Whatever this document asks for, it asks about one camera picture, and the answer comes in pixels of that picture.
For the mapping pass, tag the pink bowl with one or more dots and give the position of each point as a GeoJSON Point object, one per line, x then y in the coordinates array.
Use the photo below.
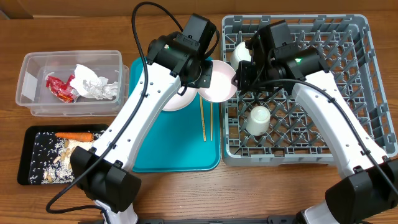
{"type": "Point", "coordinates": [221, 86]}

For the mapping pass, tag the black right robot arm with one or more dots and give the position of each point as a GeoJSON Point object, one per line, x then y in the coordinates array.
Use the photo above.
{"type": "Point", "coordinates": [368, 176]}

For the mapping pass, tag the pile of rice and peanuts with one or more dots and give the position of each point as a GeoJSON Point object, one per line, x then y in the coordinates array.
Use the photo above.
{"type": "Point", "coordinates": [50, 162]}

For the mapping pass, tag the white bowl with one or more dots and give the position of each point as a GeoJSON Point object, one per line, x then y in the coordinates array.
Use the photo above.
{"type": "Point", "coordinates": [240, 53]}

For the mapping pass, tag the teal plastic tray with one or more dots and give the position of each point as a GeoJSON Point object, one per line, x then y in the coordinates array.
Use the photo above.
{"type": "Point", "coordinates": [175, 141]}

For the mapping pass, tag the grey dishwasher rack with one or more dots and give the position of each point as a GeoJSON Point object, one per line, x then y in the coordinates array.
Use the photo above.
{"type": "Point", "coordinates": [292, 138]}

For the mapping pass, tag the clear plastic bin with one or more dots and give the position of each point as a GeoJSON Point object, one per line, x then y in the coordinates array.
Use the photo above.
{"type": "Point", "coordinates": [32, 92]}

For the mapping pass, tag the white cup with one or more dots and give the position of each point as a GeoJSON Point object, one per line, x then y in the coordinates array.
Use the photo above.
{"type": "Point", "coordinates": [258, 121]}

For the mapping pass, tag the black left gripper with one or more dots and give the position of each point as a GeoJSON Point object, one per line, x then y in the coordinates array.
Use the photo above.
{"type": "Point", "coordinates": [204, 80]}

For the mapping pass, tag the orange carrot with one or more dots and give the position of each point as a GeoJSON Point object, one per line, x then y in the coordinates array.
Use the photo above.
{"type": "Point", "coordinates": [83, 137]}

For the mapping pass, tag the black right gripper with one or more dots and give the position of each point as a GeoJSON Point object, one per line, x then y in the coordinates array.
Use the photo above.
{"type": "Point", "coordinates": [245, 76]}

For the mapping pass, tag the pink plate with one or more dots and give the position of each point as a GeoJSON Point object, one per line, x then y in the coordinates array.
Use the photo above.
{"type": "Point", "coordinates": [178, 102]}

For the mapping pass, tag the red snack wrapper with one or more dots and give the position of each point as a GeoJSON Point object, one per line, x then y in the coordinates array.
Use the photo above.
{"type": "Point", "coordinates": [63, 91]}

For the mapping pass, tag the black tray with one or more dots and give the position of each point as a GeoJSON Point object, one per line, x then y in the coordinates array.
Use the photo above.
{"type": "Point", "coordinates": [27, 149]}

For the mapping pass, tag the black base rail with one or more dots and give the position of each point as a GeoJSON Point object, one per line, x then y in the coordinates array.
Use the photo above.
{"type": "Point", "coordinates": [274, 219]}

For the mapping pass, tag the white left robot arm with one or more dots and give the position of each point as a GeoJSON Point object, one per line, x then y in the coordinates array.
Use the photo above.
{"type": "Point", "coordinates": [176, 60]}

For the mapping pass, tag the aluminium foil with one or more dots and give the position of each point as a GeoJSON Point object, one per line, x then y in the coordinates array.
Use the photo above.
{"type": "Point", "coordinates": [107, 88]}

